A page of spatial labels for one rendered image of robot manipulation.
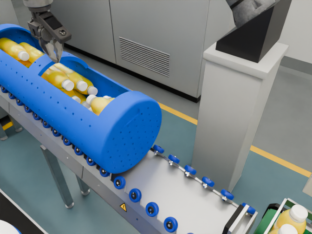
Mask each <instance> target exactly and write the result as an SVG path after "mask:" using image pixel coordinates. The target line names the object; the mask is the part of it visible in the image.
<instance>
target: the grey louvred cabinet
mask: <svg viewBox="0 0 312 234"><path fill-rule="evenodd" d="M50 12H51V13H52V14H53V15H54V16H55V17H56V18H57V19H58V20H59V21H60V22H61V24H62V25H63V26H64V27H65V28H66V29H67V30H68V31H69V32H70V33H71V40H69V41H66V42H64V47H67V48H69V49H71V50H74V51H76V52H78V53H81V54H83V55H85V56H87V57H89V58H92V59H94V60H97V61H99V62H101V63H104V64H106V65H108V66H111V67H113V68H115V69H118V70H120V71H122V72H125V73H127V74H129V75H132V76H134V77H136V78H139V79H141V80H143V81H146V82H148V83H150V84H153V85H155V86H157V87H160V88H162V89H164V90H167V91H169V92H172V93H174V94H176V95H178V96H180V97H183V98H185V99H188V100H190V101H192V102H195V103H198V101H199V100H200V99H201V94H202V85H203V78H204V72H205V64H206V60H205V59H203V53H204V51H206V50H207V49H208V48H209V47H210V46H212V45H213V44H214V43H215V42H217V41H218V40H219V39H220V38H222V37H223V36H224V35H225V34H227V33H228V29H229V23H230V18H231V13H232V10H231V8H230V7H229V5H228V3H227V2H226V0H53V2H52V3H51V9H50Z"/></svg>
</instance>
